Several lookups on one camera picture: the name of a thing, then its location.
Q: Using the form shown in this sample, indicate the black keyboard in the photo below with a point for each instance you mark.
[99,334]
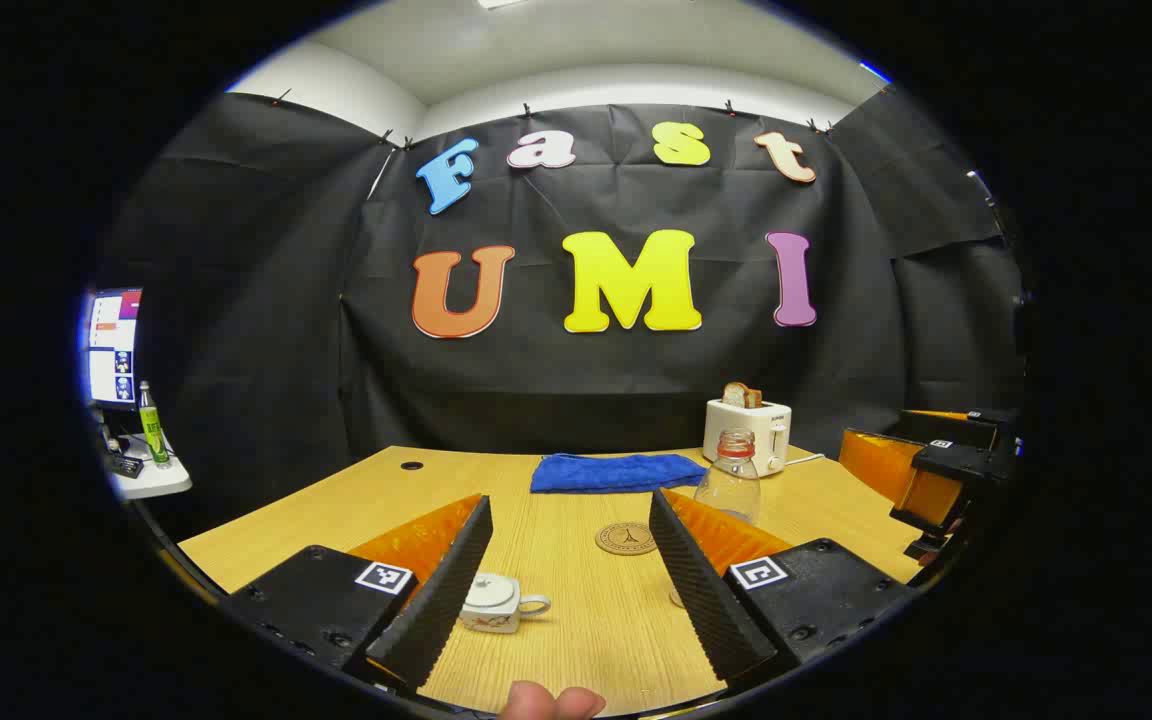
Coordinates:
[124,465]

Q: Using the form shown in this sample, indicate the white toaster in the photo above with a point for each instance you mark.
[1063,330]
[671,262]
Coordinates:
[761,425]

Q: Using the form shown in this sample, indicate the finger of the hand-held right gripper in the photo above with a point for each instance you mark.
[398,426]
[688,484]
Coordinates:
[881,465]
[951,428]

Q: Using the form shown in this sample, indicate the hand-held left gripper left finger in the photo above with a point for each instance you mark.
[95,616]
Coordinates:
[436,610]

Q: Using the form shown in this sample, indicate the white teacup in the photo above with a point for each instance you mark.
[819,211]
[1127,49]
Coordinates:
[496,620]

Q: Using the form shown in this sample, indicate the blue towel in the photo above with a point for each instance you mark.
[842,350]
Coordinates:
[616,472]

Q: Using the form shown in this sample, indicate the round wooden coaster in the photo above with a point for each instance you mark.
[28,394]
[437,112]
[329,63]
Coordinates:
[626,538]

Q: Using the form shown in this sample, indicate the white side table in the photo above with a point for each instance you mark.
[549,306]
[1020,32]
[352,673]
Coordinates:
[161,482]

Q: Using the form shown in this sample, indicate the green drink bottle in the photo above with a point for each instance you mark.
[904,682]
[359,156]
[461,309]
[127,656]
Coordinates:
[153,430]

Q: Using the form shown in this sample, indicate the toast slice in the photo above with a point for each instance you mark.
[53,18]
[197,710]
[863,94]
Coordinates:
[741,395]

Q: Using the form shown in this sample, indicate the computer monitor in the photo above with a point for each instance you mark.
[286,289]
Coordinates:
[114,350]

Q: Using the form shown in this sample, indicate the ceiling light panel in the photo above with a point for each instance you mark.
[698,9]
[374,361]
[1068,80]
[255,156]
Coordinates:
[501,3]

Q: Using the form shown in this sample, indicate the clear plastic water bottle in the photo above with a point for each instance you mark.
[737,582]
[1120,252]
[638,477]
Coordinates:
[728,480]

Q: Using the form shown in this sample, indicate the black backdrop cloth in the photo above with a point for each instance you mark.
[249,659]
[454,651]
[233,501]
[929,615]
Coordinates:
[636,390]

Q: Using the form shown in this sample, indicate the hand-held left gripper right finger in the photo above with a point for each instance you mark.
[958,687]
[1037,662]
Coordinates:
[701,600]

